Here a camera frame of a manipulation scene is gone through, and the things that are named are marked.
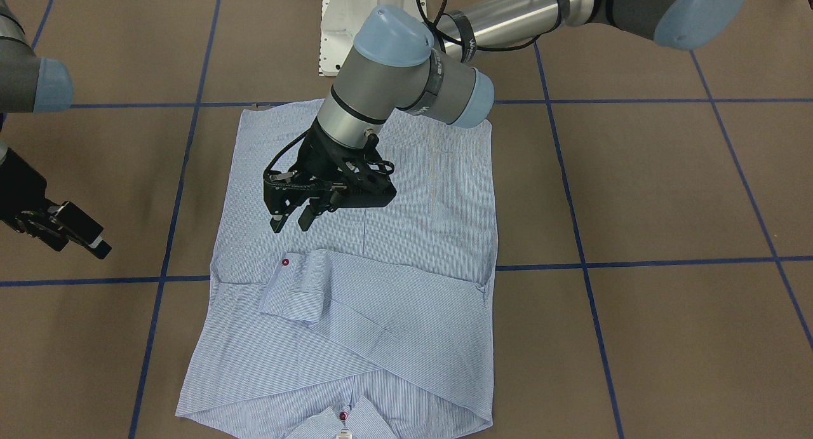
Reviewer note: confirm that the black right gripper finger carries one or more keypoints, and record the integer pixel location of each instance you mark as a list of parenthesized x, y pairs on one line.
[(77, 226)]

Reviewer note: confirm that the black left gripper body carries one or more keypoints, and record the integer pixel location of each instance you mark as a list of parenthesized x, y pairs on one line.
[(312, 152)]

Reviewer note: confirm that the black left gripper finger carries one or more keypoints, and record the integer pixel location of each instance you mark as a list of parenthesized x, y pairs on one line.
[(277, 222)]

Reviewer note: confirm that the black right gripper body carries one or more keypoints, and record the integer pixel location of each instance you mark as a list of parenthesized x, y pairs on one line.
[(19, 190)]

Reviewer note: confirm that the blue striped button shirt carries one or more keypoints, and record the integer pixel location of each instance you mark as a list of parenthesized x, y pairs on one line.
[(376, 322)]

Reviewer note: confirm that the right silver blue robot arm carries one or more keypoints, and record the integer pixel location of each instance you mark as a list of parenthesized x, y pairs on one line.
[(35, 85)]

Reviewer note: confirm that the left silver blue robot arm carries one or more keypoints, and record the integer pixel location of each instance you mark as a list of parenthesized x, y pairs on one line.
[(423, 67)]

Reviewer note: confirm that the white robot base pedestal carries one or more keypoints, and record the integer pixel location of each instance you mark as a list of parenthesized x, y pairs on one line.
[(389, 32)]

